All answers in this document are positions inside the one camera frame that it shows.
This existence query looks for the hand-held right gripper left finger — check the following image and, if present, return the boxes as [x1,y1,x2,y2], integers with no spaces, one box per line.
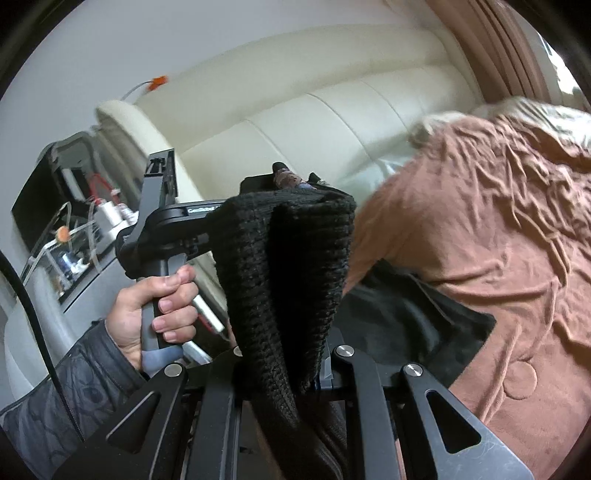
[51,351,241,480]

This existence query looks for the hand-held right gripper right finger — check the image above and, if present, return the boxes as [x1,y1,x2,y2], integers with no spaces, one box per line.
[318,344,534,480]

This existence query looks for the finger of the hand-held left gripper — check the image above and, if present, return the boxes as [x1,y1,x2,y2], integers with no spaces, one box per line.
[302,172,340,191]
[239,173,275,193]

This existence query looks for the black t-shirt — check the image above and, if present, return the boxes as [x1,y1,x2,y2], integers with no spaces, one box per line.
[217,161,356,480]

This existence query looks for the person's left forearm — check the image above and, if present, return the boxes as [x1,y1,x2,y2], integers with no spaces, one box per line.
[0,318,148,480]

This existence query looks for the folded black clothes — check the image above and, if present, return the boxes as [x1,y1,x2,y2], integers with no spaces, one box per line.
[332,258,497,398]

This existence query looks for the person's left hand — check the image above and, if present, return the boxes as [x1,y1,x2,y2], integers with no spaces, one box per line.
[105,265,200,372]

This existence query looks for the white bottles on desk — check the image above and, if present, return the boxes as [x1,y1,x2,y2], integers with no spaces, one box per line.
[99,198,134,227]

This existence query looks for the white pillow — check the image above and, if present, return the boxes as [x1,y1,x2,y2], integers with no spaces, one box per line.
[342,154,416,195]

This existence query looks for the cream padded headboard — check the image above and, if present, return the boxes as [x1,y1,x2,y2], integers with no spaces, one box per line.
[95,23,481,222]

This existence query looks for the black monitor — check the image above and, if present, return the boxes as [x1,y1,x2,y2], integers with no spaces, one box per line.
[11,143,65,252]

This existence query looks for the brown blanket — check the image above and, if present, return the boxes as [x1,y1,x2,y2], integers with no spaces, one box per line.
[344,97,591,480]

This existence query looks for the brown curtain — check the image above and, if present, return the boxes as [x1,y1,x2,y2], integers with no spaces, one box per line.
[425,0,555,104]

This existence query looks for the grey quilt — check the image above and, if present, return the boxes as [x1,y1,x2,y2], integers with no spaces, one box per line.
[409,95,591,148]

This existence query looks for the black cable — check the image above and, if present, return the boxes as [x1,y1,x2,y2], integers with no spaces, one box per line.
[0,251,88,444]

